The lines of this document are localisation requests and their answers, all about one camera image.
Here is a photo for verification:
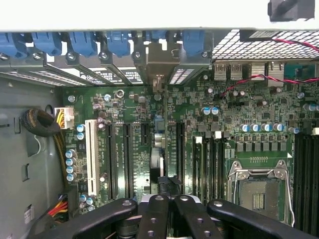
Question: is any white expansion slot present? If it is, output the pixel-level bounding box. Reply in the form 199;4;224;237
84;119;98;196

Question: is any grey open PC case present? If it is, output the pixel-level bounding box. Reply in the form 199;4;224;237
0;27;319;239

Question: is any black RAM slot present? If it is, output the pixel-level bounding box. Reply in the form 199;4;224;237
213;129;225;200
294;135;304;230
302;135;312;234
311;129;319;236
204;138;214;200

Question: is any braided black power cable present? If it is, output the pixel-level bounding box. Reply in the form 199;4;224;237
21;108;68;186

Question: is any metal locking lever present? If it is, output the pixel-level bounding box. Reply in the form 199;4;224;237
275;160;296;227

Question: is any short black expansion slot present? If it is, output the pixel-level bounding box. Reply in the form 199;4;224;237
141;123;151;147

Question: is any black connector with coloured wires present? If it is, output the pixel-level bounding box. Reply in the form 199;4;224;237
47;186;80;221

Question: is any black case fan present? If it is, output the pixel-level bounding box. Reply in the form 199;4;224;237
239;29;284;42

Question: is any RAM stick with dark chips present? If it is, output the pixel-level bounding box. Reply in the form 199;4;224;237
192;135;205;199

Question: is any CPU socket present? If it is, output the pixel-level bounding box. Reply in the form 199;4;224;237
227;159;296;226

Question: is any red and black twisted wire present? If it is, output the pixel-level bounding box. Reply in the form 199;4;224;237
220;37;319;97

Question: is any white power connector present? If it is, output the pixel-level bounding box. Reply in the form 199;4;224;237
54;107;75;129

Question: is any metal slot cover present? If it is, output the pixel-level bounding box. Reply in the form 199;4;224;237
133;51;150;85
168;51;212;85
0;52;63;87
66;52;118;85
27;52;90;87
99;51;143;85

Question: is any blue card retention clip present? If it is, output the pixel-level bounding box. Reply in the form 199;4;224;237
0;32;27;59
147;29;166;42
32;31;63;57
181;29;205;57
106;31;132;58
68;31;98;58

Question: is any green motherboard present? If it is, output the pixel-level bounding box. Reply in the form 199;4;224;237
56;61;319;239

